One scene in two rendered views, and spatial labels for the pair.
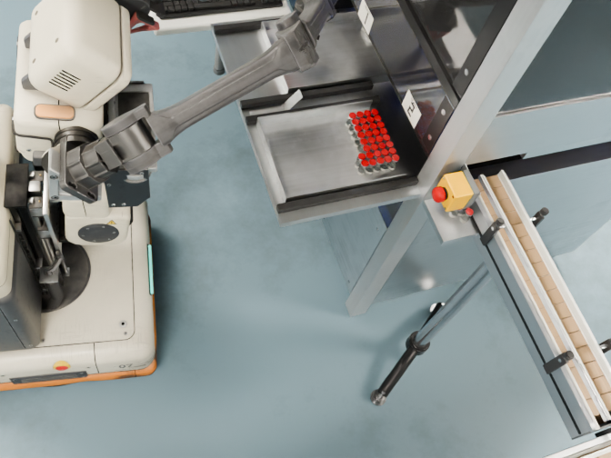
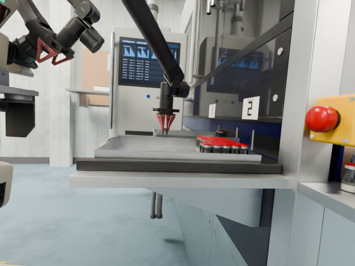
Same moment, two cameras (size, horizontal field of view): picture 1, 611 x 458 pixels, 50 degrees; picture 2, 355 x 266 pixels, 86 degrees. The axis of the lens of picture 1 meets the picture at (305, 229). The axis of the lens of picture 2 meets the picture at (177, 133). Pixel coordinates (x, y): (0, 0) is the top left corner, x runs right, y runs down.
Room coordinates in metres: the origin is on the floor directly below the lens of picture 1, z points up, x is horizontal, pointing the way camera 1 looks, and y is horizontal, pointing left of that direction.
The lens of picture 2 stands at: (0.64, -0.23, 0.99)
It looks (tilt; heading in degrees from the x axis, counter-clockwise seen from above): 5 degrees down; 27
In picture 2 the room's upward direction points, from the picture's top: 3 degrees clockwise
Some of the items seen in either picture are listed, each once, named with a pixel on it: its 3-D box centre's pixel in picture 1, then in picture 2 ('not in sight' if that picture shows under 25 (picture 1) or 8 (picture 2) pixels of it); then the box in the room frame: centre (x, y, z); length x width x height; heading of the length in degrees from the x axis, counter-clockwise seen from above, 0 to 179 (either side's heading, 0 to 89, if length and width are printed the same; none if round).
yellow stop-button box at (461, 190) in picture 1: (455, 191); (349, 121); (1.02, -0.33, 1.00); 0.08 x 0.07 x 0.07; 125
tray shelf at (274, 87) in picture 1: (323, 104); (180, 149); (1.26, 0.07, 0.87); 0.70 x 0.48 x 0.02; 35
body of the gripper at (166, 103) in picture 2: not in sight; (166, 104); (1.34, 0.19, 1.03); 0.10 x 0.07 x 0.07; 140
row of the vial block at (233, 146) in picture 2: (375, 140); (222, 148); (1.16, -0.10, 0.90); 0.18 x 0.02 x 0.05; 35
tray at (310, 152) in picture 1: (330, 149); (175, 149); (1.09, 0.01, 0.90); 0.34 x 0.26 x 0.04; 125
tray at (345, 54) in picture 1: (327, 51); (190, 136); (1.43, 0.11, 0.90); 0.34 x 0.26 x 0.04; 125
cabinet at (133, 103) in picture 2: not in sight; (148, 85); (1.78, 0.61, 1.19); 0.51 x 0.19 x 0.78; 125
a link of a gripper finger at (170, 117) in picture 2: not in sight; (164, 121); (1.34, 0.19, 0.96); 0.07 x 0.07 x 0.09; 50
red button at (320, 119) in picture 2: (440, 194); (323, 119); (0.99, -0.29, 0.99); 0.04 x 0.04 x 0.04; 35
